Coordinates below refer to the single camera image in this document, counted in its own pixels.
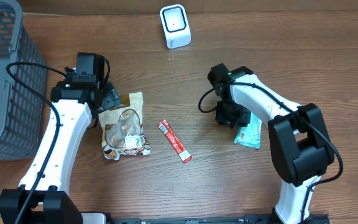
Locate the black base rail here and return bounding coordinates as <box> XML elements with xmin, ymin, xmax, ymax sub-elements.
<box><xmin>82</xmin><ymin>212</ymin><xmax>331</xmax><ymax>224</ymax></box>

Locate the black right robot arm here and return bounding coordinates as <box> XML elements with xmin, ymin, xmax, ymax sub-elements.
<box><xmin>208</xmin><ymin>63</ymin><xmax>338</xmax><ymax>223</ymax></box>

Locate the grey plastic mesh basket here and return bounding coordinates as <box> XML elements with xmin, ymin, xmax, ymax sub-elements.
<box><xmin>0</xmin><ymin>0</ymin><xmax>47</xmax><ymax>160</ymax></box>

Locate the teal tissue pack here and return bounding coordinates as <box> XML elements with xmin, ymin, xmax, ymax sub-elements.
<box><xmin>234</xmin><ymin>113</ymin><xmax>262</xmax><ymax>149</ymax></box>

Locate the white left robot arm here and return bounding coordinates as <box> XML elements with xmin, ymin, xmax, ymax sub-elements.
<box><xmin>0</xmin><ymin>52</ymin><xmax>120</xmax><ymax>224</ymax></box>

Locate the beige brown snack pouch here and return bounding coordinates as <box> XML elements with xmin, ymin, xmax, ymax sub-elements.
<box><xmin>99</xmin><ymin>92</ymin><xmax>151</xmax><ymax>161</ymax></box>

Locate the red white snack packet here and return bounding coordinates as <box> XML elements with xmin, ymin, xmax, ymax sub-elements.
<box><xmin>158</xmin><ymin>119</ymin><xmax>193</xmax><ymax>164</ymax></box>

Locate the white barcode scanner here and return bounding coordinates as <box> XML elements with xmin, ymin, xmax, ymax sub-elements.
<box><xmin>159</xmin><ymin>4</ymin><xmax>191</xmax><ymax>49</ymax></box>

